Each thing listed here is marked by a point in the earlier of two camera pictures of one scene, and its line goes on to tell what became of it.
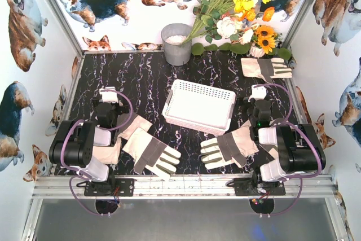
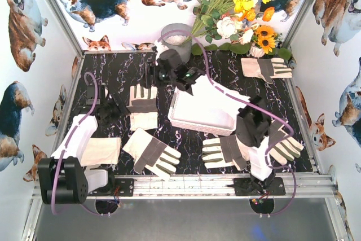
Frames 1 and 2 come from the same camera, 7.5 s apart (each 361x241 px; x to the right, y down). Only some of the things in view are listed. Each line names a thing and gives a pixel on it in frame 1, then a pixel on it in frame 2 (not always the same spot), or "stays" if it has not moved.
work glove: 265,69 stays
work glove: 151,154 stays
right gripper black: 259,103 → 152,73
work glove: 127,123 → 143,108
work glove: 108,154 stays
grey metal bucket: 175,53 stays
